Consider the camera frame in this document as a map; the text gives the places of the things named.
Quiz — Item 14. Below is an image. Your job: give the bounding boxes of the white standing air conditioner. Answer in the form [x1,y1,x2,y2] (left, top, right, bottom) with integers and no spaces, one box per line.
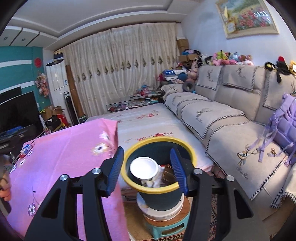
[45,59,72,114]

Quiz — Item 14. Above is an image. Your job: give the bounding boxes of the beige sofa with covers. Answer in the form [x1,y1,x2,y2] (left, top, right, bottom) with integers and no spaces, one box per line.
[159,65,296,227]

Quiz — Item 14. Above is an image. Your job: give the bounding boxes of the artificial flower wall decor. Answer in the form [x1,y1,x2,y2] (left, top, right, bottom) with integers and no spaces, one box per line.
[35,72,50,98]

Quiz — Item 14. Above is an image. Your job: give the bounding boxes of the purple ribbon bag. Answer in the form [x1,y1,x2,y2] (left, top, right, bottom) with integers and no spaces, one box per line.
[258,93,296,167]

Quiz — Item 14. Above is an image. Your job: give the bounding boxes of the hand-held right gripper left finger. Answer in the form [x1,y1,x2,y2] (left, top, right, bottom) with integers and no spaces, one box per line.
[24,146,125,241]

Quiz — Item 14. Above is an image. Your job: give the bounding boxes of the red gift box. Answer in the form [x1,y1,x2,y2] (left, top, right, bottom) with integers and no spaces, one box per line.
[57,113,68,127]

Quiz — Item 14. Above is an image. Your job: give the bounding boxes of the low glass shelf with books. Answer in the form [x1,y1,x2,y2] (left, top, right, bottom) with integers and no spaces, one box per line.
[106,89,162,113]

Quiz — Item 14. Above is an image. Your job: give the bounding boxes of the dark screen behind television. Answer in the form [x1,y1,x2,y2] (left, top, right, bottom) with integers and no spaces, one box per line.
[0,86,22,96]

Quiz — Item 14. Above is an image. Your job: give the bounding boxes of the pink foam table cloth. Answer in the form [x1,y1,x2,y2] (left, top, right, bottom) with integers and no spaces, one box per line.
[6,118,130,241]

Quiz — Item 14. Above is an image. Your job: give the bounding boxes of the stack of cardboard boxes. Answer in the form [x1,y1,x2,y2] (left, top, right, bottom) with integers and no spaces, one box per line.
[176,37,199,63]

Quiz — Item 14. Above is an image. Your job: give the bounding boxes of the framed flower painting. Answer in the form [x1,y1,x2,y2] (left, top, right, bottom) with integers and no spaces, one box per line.
[215,0,280,39]

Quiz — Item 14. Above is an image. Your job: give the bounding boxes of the black and yellow plush toys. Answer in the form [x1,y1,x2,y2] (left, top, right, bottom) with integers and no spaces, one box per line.
[265,56,296,82]

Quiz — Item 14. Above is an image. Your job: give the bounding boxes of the green plastic stool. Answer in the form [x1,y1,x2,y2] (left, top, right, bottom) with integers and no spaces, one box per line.
[142,202,192,240]

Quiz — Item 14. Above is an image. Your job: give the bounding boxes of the person's left hand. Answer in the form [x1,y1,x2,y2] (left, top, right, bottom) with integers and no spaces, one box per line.
[0,177,11,202]

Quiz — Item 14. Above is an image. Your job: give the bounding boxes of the black tower fan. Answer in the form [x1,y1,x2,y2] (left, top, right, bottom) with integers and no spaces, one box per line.
[63,91,80,126]

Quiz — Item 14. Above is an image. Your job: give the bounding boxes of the brown rolled mat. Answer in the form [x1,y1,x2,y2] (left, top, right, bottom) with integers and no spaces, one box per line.
[65,65,86,123]

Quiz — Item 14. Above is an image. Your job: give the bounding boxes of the open cardboard box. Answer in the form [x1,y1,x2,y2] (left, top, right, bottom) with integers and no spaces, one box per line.
[40,105,65,121]

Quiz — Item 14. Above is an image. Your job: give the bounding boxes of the dark green yellow-rimmed trash bin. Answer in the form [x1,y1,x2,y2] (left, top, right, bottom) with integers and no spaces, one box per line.
[122,137,197,211]

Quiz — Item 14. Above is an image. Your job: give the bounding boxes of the white bucket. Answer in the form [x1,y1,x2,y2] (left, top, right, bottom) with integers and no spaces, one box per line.
[136,192,185,220]

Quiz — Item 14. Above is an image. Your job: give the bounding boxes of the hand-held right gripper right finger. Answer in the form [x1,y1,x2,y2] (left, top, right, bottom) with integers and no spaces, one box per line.
[170,147,270,241]

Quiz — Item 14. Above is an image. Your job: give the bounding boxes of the large black television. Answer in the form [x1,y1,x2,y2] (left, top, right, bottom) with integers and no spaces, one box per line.
[0,90,43,139]

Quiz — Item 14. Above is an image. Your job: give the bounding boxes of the row of plush toys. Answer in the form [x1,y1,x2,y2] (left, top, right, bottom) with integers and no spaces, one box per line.
[186,50,255,80]

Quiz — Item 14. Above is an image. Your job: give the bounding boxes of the white floral cloth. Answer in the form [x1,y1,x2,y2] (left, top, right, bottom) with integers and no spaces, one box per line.
[85,103,214,193]

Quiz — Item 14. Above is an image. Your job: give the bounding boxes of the grey neck pillow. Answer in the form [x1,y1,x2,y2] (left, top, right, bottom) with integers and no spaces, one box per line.
[182,81,196,93]

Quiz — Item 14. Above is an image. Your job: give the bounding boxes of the beige embroidered curtain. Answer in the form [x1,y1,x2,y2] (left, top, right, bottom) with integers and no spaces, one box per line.
[62,22,185,118]

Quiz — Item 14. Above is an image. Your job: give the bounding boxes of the white paper cup peach print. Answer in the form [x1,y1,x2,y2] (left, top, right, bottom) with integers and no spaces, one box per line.
[129,156,162,183]

